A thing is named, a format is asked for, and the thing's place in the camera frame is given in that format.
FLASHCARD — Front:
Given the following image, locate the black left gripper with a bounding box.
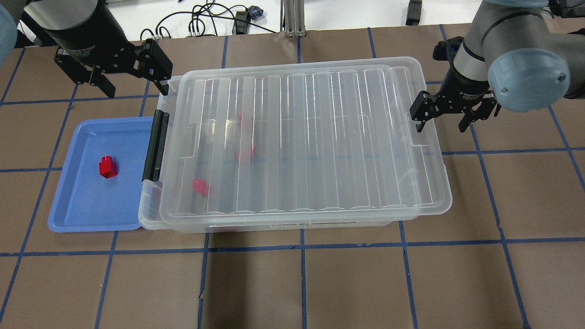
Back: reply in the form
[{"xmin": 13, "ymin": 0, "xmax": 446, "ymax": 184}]
[{"xmin": 43, "ymin": 5, "xmax": 173, "ymax": 98}]

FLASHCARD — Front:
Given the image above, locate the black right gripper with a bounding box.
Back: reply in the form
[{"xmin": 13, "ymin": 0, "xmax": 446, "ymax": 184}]
[{"xmin": 409, "ymin": 69, "xmax": 500, "ymax": 133}]

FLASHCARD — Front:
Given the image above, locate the clear plastic box lid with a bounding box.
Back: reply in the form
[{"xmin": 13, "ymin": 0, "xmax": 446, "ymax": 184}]
[{"xmin": 140, "ymin": 57, "xmax": 452, "ymax": 233}]

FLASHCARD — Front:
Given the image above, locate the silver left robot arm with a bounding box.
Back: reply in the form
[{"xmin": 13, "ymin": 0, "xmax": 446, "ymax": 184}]
[{"xmin": 1, "ymin": 0, "xmax": 173, "ymax": 98}]

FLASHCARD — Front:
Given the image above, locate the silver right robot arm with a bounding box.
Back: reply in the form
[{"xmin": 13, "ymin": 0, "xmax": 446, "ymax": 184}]
[{"xmin": 410, "ymin": 0, "xmax": 585, "ymax": 133}]

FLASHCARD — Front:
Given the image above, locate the clear plastic storage box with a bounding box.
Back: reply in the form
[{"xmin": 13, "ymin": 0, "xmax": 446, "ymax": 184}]
[{"xmin": 138, "ymin": 72, "xmax": 406, "ymax": 233}]

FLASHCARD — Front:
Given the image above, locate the blue plastic tray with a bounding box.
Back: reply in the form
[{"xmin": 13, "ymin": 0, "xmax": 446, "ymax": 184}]
[{"xmin": 48, "ymin": 117, "xmax": 153, "ymax": 233}]

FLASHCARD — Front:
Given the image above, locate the black box latch handle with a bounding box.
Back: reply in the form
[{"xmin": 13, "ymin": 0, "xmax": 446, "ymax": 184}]
[{"xmin": 142, "ymin": 110, "xmax": 170, "ymax": 182}]

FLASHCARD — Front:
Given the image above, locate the aluminium frame post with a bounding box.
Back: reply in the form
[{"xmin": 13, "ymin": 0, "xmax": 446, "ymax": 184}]
[{"xmin": 281, "ymin": 0, "xmax": 307, "ymax": 37}]

